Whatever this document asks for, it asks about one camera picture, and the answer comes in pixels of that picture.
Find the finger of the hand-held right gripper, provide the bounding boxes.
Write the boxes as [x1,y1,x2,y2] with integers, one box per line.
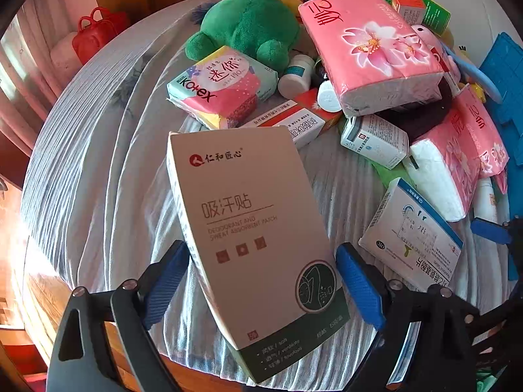
[470,218,523,282]

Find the pink floral tissue pack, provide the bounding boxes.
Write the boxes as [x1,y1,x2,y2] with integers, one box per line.
[298,0,445,118]
[402,90,509,223]

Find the grey striped cloth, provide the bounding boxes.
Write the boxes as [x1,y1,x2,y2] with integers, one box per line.
[20,0,511,376]

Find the white plastic tube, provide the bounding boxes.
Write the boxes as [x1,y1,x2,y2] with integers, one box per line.
[476,177,499,225]

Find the small white blue medicine box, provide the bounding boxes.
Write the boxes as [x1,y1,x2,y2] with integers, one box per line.
[340,113,409,171]

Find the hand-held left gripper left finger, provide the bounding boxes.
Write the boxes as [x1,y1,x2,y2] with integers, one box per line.
[46,239,191,392]

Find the red plastic basket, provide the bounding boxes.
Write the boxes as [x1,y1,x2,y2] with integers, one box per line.
[73,7,130,65]

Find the green and yellow plush toy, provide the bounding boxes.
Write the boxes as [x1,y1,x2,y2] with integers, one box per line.
[185,0,304,70]

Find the flat white blue medicine box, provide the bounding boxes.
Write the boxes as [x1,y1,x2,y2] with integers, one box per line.
[359,177,464,290]

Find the white bottle ribbed cap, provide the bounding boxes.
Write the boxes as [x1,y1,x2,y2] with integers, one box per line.
[316,79,344,114]

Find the blue plastic crate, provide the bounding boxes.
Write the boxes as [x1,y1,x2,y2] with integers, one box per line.
[478,33,523,139]

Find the beige and green box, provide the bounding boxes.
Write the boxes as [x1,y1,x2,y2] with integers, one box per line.
[167,126,350,384]

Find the red white medicine box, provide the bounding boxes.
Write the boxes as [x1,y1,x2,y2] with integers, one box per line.
[239,89,344,150]

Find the pink plush toy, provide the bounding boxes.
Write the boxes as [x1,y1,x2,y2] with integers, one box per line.
[411,24,460,86]

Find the wooden desktop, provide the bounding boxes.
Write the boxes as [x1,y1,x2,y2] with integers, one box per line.
[16,261,254,392]

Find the white pink sanitary pad pack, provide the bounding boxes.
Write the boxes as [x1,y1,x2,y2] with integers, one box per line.
[166,46,279,130]

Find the white pill bottle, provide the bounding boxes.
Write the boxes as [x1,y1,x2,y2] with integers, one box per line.
[278,54,316,95]

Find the small orange white box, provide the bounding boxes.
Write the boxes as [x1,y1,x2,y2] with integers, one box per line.
[391,0,428,21]

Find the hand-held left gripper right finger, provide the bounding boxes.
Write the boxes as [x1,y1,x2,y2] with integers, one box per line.
[335,242,491,392]

